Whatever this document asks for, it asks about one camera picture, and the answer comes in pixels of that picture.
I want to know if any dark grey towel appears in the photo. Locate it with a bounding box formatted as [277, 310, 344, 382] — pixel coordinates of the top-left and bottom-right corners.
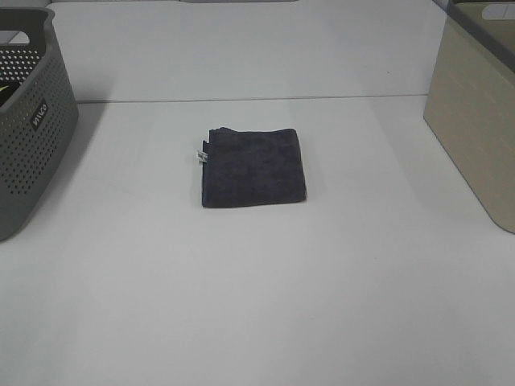
[198, 127, 307, 208]

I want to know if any grey perforated plastic basket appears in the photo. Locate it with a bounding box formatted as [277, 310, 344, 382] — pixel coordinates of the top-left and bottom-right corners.
[1, 7, 79, 240]

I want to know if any black item inside grey basket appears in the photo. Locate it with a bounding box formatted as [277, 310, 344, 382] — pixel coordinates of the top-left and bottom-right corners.
[0, 82, 20, 107]

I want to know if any beige plastic storage bin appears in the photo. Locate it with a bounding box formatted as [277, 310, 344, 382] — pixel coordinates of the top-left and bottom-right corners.
[423, 1, 514, 232]

